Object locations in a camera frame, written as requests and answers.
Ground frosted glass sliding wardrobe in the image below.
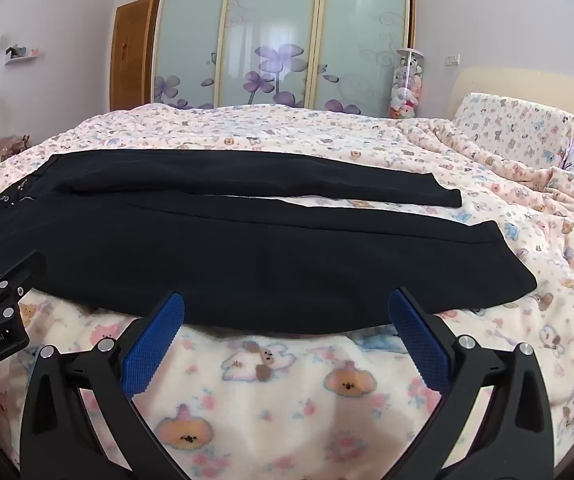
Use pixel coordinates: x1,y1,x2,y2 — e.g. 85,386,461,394
149,0,417,118

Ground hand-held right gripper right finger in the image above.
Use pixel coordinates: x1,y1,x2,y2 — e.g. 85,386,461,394
388,286,554,480

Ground bear printed blanket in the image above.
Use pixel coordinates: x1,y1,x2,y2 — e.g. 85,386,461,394
0,101,574,480

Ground bear printed pillow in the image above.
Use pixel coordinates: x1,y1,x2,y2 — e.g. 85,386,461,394
450,92,574,169

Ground wooden door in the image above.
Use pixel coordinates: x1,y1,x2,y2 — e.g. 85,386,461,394
110,0,154,112

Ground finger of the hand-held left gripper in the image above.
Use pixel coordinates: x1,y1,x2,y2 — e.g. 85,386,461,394
0,250,48,322

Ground brown plush toys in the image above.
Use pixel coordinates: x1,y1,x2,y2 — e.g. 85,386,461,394
0,133,32,164

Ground black pants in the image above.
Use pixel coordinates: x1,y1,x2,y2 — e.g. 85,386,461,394
0,149,538,335

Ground clear cylinder of plush toys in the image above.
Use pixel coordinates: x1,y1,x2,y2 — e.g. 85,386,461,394
389,48,426,121

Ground beige headboard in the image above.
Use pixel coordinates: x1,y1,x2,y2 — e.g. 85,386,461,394
446,66,574,155

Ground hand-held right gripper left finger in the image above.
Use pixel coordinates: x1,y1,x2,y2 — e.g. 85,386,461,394
19,290,187,480

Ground white wall shelf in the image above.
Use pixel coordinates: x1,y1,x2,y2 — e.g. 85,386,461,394
4,45,40,66

